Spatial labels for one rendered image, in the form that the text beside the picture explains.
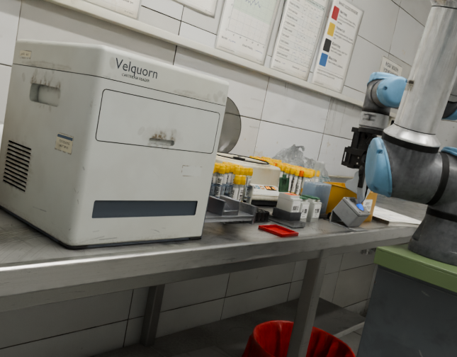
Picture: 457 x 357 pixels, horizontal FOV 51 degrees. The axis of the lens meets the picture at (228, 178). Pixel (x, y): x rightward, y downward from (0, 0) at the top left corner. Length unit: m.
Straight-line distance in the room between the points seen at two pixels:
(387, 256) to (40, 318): 1.03
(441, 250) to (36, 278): 0.77
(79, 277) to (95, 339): 1.04
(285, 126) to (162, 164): 1.40
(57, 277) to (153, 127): 0.27
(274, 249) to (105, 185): 0.44
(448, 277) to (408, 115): 0.32
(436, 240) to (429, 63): 0.36
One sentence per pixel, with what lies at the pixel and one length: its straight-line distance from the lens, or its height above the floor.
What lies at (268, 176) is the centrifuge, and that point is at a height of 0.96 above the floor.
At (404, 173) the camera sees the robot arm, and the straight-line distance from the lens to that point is 1.03.
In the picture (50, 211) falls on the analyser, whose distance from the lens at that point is 0.79.
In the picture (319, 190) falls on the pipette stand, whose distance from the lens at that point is 1.43.
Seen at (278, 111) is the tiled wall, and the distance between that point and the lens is 2.10.
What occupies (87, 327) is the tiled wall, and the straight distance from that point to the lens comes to 1.70.
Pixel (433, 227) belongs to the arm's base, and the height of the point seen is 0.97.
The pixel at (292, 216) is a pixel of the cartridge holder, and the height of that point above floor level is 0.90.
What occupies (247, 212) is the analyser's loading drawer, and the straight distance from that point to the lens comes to 1.05.
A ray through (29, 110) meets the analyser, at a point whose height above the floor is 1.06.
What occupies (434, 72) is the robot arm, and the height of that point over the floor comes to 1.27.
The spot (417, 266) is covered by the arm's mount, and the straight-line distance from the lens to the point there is 1.02.
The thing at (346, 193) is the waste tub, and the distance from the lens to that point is 1.51.
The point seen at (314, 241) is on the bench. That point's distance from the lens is 1.18.
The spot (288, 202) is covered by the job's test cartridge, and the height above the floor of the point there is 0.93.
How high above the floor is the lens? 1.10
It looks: 7 degrees down
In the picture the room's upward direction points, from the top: 11 degrees clockwise
